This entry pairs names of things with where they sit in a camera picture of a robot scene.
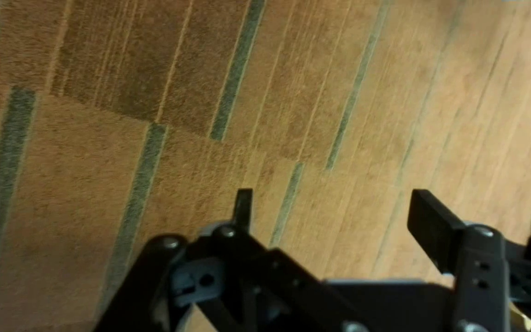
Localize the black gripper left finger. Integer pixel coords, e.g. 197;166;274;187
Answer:
95;189;364;332

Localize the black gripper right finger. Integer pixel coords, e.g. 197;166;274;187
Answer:
407;189;531;332

